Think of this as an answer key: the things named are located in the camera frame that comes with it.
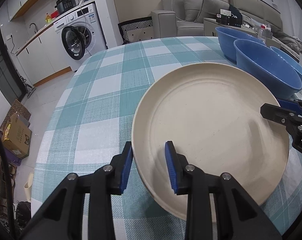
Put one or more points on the grey sofa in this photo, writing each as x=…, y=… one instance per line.
x=166, y=25

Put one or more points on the white kitchen base cabinet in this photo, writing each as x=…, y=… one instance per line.
x=43, y=57

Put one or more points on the curved kitchen faucet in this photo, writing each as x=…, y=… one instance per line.
x=33, y=27

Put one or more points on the grey side cabinet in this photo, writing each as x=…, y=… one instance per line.
x=209, y=28

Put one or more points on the black mesh basket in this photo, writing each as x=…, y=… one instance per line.
x=23, y=215

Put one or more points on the red box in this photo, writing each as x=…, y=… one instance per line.
x=55, y=14

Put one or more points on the black box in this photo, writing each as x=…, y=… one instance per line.
x=228, y=20

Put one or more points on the white box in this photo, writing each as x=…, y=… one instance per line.
x=225, y=12

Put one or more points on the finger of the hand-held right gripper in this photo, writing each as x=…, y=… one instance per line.
x=288, y=104
x=276, y=113

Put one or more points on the blue bowl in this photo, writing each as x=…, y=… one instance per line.
x=263, y=65
x=298, y=67
x=228, y=37

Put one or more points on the printed cardboard box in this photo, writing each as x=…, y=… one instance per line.
x=19, y=140

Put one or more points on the clear water bottle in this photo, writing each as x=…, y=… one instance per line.
x=263, y=32

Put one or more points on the cream plastic bin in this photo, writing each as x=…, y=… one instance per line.
x=28, y=187

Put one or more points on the grey stick vacuum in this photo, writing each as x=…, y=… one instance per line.
x=28, y=87

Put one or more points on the cream round plate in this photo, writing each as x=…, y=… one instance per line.
x=211, y=120

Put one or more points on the black white patterned bag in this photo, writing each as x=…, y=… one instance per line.
x=136, y=31

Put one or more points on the grey blanket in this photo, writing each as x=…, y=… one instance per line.
x=291, y=41

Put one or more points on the yellow oil bottle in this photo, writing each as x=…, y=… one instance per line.
x=48, y=19

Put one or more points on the black pressure cooker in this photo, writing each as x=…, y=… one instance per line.
x=65, y=3

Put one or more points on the grey cushion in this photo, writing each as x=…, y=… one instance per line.
x=212, y=8
x=191, y=7

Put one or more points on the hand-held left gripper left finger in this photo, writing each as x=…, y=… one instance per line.
x=126, y=170

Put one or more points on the brown patterned flat box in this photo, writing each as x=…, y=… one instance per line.
x=18, y=107

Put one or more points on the navy bag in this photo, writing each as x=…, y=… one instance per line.
x=236, y=11

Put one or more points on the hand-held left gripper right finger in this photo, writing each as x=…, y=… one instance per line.
x=171, y=170

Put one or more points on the white washing machine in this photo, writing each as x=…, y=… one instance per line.
x=90, y=30

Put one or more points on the dark glass door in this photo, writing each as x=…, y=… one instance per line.
x=3, y=65

